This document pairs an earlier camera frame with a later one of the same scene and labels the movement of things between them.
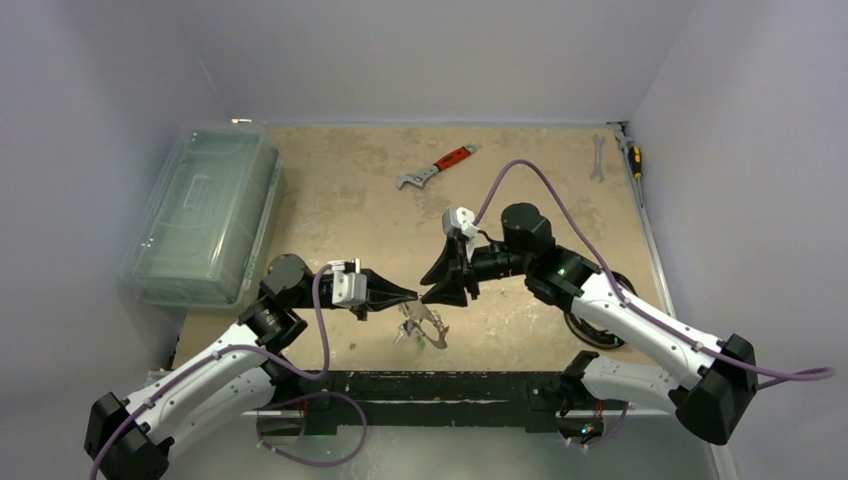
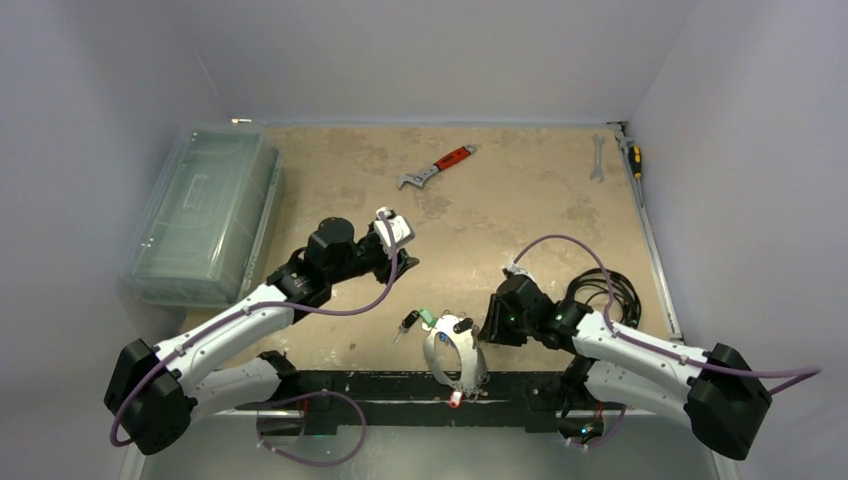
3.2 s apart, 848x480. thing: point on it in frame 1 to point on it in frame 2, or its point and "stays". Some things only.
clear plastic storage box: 203,234 stays
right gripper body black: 466,266 to 495,319
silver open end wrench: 598,172 stays
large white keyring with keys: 413,314 to 474,379
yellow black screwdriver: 635,160 stays
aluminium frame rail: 621,132 stays
